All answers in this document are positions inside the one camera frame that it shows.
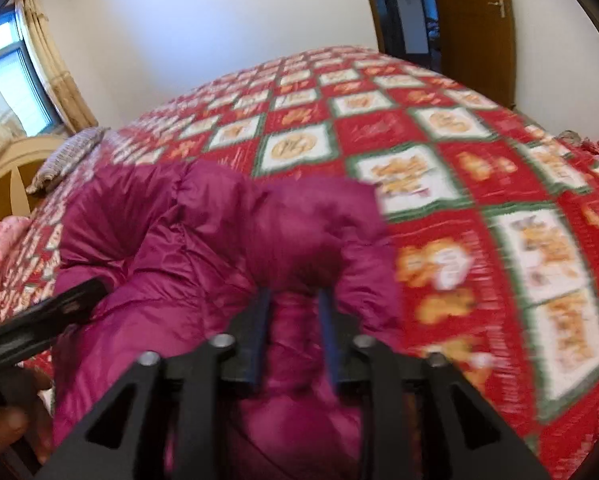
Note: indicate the cream wooden headboard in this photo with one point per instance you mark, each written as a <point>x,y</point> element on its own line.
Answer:
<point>18,165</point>

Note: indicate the brown wooden door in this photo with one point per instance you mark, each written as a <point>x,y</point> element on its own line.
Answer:
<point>478,47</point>

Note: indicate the striped pillow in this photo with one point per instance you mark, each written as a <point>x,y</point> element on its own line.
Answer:
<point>64,160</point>

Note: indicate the window with dark frame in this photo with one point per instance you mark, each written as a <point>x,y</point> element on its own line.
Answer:
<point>19,83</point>

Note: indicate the beige right curtain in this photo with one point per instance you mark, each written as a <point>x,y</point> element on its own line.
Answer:
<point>56,79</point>

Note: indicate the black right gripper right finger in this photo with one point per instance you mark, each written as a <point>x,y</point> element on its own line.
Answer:
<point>421,418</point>

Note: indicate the magenta puffer jacket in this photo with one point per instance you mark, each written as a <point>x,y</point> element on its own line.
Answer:
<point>185,246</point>

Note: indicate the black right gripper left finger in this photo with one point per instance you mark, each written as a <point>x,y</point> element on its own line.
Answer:
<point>167,418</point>

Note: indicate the person left hand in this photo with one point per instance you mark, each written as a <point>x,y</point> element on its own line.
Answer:
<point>34,424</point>

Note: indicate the silver door handle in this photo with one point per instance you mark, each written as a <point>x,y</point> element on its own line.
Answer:
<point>500,5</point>

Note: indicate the clothes pile on floor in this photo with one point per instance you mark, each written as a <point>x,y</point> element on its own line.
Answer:
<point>573,138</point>

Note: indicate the red patterned bedspread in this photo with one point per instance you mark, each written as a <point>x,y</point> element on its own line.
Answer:
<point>494,221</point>

